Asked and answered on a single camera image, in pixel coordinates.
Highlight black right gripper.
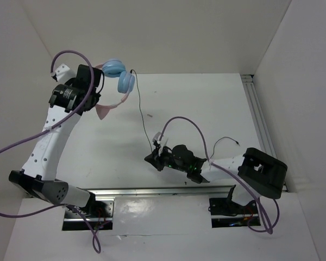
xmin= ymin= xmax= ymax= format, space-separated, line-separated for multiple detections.
xmin=145 ymin=144 xmax=189 ymax=172

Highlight pink and blue cat-ear headphones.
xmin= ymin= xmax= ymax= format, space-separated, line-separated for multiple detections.
xmin=93 ymin=57 xmax=136 ymax=120

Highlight thin black headphone cable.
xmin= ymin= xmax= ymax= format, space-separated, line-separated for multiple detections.
xmin=130 ymin=69 xmax=241 ymax=160

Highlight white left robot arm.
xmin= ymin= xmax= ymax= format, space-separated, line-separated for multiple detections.
xmin=9 ymin=64 xmax=108 ymax=217

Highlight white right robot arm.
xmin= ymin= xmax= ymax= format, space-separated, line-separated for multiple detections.
xmin=144 ymin=144 xmax=287 ymax=216

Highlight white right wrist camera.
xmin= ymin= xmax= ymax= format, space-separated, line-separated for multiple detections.
xmin=152 ymin=132 xmax=168 ymax=147

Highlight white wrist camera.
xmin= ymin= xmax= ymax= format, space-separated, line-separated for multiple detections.
xmin=152 ymin=132 xmax=168 ymax=147
xmin=51 ymin=64 xmax=72 ymax=83

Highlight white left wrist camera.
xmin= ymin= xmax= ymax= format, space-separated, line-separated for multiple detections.
xmin=51 ymin=64 xmax=72 ymax=83

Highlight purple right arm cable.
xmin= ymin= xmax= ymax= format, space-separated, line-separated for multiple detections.
xmin=160 ymin=116 xmax=280 ymax=234

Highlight aluminium rail at table front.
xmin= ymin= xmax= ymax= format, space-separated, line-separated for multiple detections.
xmin=87 ymin=185 xmax=233 ymax=198

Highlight aluminium rail at table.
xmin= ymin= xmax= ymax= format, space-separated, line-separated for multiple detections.
xmin=87 ymin=185 xmax=233 ymax=198
xmin=240 ymin=74 xmax=277 ymax=158

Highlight aluminium rail at table right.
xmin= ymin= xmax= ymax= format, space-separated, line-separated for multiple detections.
xmin=240 ymin=74 xmax=277 ymax=158

